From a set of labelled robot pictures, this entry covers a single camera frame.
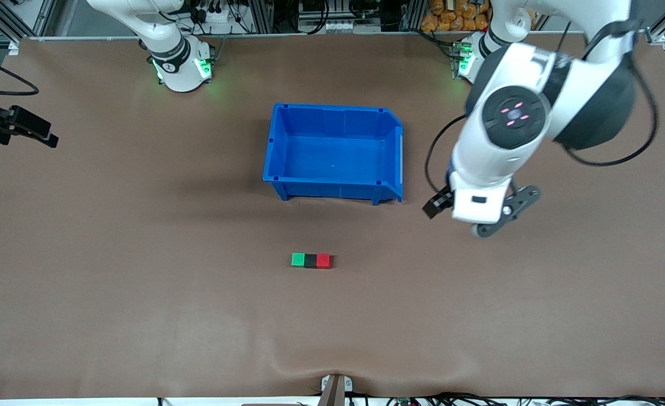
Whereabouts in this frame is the blue plastic storage bin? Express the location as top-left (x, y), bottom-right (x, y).
top-left (263, 103), bottom-right (404, 206)

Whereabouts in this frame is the orange packet pile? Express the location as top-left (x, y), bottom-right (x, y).
top-left (421, 0), bottom-right (491, 32)

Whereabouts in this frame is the white connector strip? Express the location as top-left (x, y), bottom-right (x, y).
top-left (321, 20), bottom-right (381, 33)

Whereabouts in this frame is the metal table edge clamp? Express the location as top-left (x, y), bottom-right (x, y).
top-left (320, 374), bottom-right (353, 406)

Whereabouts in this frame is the brown table mat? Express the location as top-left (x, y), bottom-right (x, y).
top-left (0, 31), bottom-right (665, 399)

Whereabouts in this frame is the white power strip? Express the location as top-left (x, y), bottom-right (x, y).
top-left (204, 6), bottom-right (238, 24)

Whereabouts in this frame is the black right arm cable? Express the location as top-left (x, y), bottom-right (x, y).
top-left (0, 50), bottom-right (40, 97)

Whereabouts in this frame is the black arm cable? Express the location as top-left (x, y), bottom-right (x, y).
top-left (425, 21), bottom-right (659, 196)
top-left (0, 50), bottom-right (40, 97)

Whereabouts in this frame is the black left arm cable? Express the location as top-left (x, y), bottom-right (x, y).
top-left (425, 21), bottom-right (659, 196)

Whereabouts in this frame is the black cable bundle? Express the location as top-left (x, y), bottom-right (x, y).
top-left (386, 393), bottom-right (665, 406)

